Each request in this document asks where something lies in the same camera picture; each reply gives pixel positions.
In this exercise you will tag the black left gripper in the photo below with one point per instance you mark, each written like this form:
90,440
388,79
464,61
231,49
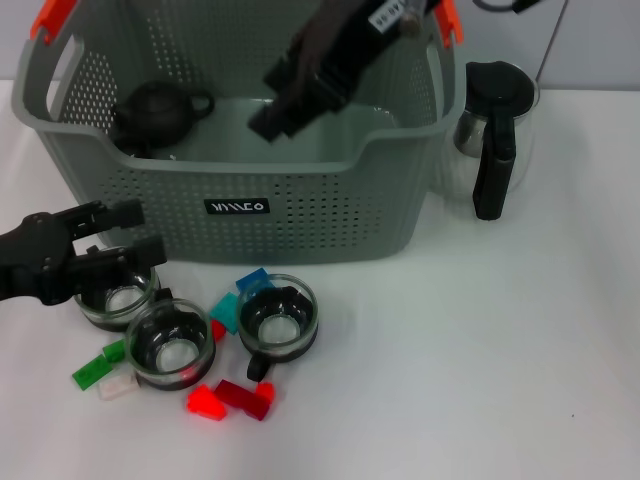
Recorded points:
35,260

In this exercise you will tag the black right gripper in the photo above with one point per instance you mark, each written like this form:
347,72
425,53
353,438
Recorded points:
350,45

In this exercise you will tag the glass teacup black base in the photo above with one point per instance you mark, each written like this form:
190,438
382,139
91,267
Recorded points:
277,330
170,360
120,302

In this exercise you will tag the grey perforated storage basket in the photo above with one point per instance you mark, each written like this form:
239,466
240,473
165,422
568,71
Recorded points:
320,210

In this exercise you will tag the teal toy brick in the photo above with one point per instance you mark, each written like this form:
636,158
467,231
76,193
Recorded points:
225,306

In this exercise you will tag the small green toy brick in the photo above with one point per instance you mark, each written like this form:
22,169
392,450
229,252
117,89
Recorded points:
114,351

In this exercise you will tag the blue toy brick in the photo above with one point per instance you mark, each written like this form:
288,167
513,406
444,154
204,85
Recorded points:
250,280

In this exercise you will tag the black teapot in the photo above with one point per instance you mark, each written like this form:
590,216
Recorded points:
155,112

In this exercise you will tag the small red toy brick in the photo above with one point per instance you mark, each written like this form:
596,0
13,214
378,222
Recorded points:
217,331

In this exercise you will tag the long green toy brick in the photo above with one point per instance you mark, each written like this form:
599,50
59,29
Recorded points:
92,372

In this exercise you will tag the white toy brick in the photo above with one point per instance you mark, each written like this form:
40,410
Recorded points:
118,387

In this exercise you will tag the bright red toy brick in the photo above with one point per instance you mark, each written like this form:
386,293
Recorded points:
205,402

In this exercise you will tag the dark red toy brick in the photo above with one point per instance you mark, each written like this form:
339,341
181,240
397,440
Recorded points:
237,395

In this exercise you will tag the small orange-red toy brick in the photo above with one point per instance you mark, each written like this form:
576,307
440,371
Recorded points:
265,392

